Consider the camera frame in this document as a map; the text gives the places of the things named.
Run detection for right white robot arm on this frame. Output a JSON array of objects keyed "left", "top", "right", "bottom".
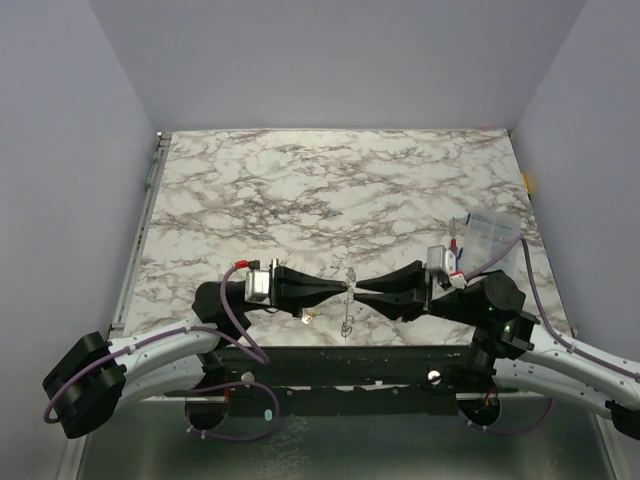
[{"left": 354, "top": 261, "right": 639, "bottom": 439}]

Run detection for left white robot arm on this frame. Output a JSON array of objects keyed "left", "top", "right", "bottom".
[{"left": 42, "top": 260, "right": 348, "bottom": 439}]

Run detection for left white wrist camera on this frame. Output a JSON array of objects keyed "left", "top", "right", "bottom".
[{"left": 244, "top": 269, "right": 271, "bottom": 305}]

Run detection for left aluminium frame rail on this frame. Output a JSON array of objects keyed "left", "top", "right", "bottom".
[{"left": 107, "top": 132, "right": 173, "bottom": 338}]

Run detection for clear plastic organizer box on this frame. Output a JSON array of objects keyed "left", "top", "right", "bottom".
[{"left": 460, "top": 207, "right": 521, "bottom": 273}]

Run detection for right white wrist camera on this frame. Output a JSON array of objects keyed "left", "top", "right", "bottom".
[{"left": 425, "top": 245, "right": 467, "bottom": 290}]

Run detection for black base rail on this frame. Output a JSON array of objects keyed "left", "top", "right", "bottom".
[{"left": 189, "top": 346, "right": 501, "bottom": 425}]

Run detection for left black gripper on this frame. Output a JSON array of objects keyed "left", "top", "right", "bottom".
[{"left": 241, "top": 258, "right": 347, "bottom": 318}]

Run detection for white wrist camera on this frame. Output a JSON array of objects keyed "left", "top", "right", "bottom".
[
  {"left": 425, "top": 245, "right": 467, "bottom": 290},
  {"left": 244, "top": 269, "right": 271, "bottom": 305}
]

